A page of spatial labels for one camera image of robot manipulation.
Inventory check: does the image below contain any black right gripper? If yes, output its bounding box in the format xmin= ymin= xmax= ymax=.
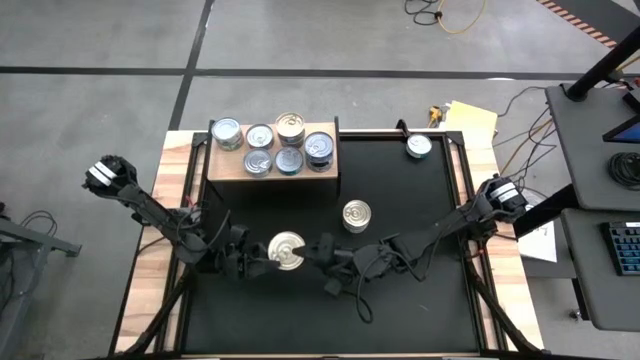
xmin=292 ymin=232 xmax=402 ymax=298

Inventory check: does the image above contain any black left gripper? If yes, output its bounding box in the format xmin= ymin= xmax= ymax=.
xmin=219 ymin=224 xmax=282 ymax=281

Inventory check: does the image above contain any tall red blue label can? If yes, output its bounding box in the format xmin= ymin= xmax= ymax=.
xmin=273 ymin=111 xmax=306 ymax=144
xmin=342 ymin=199 xmax=373 ymax=230

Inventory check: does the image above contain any teal tuna can with barcode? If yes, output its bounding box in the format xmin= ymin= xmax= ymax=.
xmin=274 ymin=146 xmax=306 ymax=177

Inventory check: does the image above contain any silver-top reddish-side tuna can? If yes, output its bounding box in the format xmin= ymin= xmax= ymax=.
xmin=244 ymin=122 xmax=276 ymax=150

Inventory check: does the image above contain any blue label tuna can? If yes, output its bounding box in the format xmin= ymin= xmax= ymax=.
xmin=303 ymin=130 xmax=335 ymax=160

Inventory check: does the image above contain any white green label tuna can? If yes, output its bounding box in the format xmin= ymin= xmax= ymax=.
xmin=210 ymin=116 xmax=245 ymax=147

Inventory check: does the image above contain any yellow paper folder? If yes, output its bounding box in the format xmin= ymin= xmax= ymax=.
xmin=444 ymin=99 xmax=500 ymax=136

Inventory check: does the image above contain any white paper sheet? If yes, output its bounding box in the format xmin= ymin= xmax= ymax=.
xmin=517 ymin=219 xmax=558 ymax=264

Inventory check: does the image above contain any grey metal stand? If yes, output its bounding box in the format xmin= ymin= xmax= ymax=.
xmin=0 ymin=217 xmax=83 ymax=360

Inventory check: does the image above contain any grey side desk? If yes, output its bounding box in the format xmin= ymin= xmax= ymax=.
xmin=543 ymin=84 xmax=640 ymax=212
xmin=559 ymin=207 xmax=640 ymax=332

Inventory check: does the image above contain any backlit black keyboard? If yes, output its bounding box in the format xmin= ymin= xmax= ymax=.
xmin=599 ymin=219 xmax=640 ymax=277

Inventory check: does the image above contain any dark tablet screen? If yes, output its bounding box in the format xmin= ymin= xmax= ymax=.
xmin=602 ymin=114 xmax=640 ymax=146

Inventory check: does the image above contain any black slanted pole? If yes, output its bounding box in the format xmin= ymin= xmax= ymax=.
xmin=564 ymin=27 xmax=640 ymax=104

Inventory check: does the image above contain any wooden shelf black frame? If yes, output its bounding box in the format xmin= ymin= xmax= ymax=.
xmin=202 ymin=115 xmax=345 ymax=201

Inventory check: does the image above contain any black metal table frame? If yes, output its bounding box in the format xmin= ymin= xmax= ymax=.
xmin=107 ymin=119 xmax=544 ymax=360

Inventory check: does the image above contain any yellow floor cable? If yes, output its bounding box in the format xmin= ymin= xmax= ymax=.
xmin=437 ymin=0 xmax=489 ymax=36

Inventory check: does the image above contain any black floor cable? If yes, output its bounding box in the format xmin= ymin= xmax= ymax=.
xmin=403 ymin=0 xmax=446 ymax=27

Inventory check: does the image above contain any coiled black cable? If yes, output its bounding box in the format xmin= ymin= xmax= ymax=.
xmin=607 ymin=152 xmax=640 ymax=192

